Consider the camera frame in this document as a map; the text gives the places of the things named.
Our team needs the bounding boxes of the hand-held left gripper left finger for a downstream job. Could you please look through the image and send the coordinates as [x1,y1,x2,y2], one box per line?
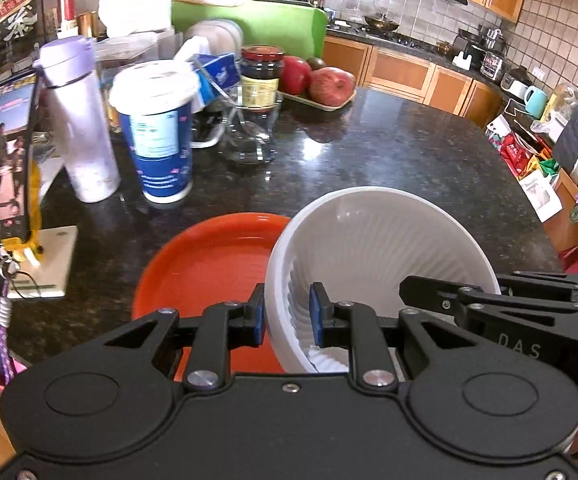
[104,284,266,393]

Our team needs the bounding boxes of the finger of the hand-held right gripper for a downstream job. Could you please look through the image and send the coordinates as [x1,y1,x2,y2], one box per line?
[499,270,578,306]
[399,275,510,322]

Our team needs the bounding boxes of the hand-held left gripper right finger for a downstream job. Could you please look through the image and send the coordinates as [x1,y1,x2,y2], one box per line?
[309,282,474,393]

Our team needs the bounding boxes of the orange plastic plate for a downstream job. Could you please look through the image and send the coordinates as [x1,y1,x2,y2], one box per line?
[131,212,293,382]

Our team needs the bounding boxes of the white windowed box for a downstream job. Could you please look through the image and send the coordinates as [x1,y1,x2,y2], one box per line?
[518,169,564,224]

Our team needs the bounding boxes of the red gift bag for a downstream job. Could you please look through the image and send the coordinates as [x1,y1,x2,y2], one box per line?
[498,132,540,179]

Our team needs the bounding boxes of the patterned gift bag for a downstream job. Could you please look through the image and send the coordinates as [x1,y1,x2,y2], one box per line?
[485,114,512,154]

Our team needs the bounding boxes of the clear plastic oil jug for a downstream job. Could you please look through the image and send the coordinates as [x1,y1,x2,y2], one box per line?
[543,83,578,127]

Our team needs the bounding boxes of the teal mug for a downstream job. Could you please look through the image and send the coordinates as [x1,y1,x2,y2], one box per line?
[523,84,550,119]

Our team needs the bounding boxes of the glass jar with spoon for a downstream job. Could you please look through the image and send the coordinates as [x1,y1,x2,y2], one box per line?
[220,85,283,165]

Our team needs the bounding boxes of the black flat kitchen scale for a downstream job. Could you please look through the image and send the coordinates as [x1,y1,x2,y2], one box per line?
[188,104,231,149]

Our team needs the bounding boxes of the white black electric cooker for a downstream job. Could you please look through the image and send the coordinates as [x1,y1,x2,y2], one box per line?
[501,72,532,102]

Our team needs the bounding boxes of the blue paper cup white lid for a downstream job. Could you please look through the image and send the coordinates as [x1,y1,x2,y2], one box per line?
[108,59,199,205]

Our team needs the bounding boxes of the pale foam fruit tray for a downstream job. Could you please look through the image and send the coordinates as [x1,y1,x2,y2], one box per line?
[278,87,358,112]

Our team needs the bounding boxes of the wooden lower cabinets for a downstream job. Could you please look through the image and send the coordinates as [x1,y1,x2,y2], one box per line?
[321,34,510,129]

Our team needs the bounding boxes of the yellow white phone stand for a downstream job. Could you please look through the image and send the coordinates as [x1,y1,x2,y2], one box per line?
[0,160,79,300]

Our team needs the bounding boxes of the dark sauce glass jar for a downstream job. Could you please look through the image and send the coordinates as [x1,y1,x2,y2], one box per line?
[238,44,286,112]

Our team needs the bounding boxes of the blue tissue pack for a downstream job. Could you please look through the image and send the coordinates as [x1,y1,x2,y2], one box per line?
[188,52,243,107]

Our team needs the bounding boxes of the white thermos purple lid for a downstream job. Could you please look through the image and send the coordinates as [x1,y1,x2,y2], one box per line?
[33,35,121,204]

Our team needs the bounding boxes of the black wok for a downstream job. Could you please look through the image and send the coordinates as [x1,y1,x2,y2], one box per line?
[363,13,400,31]

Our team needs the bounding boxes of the stack of white dishes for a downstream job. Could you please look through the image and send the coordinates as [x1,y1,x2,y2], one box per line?
[183,18,246,54]

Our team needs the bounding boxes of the green cutting board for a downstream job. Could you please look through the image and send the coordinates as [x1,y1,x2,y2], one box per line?
[171,0,329,61]

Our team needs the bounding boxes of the white plastic bag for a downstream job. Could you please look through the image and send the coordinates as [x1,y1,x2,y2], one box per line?
[98,0,175,39]

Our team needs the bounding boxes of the purple braided lanyard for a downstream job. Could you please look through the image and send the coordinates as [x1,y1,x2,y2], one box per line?
[0,250,21,387]

